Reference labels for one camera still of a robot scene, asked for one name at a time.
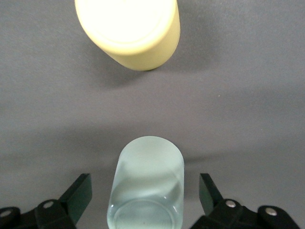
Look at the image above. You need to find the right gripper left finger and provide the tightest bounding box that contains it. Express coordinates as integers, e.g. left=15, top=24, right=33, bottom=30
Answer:
left=0, top=173, right=93, bottom=229

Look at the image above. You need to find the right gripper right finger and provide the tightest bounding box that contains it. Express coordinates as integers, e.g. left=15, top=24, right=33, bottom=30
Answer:
left=190, top=173, right=301, bottom=229

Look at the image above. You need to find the pale green plastic cup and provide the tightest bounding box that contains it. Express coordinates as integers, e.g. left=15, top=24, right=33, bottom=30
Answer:
left=107, top=135, right=184, bottom=229

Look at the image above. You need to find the yellow plastic cup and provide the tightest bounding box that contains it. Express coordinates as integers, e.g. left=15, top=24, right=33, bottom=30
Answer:
left=74, top=0, right=181, bottom=72

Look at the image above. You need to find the dark grey table cover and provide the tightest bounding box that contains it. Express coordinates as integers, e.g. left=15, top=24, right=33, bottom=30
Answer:
left=0, top=0, right=305, bottom=229

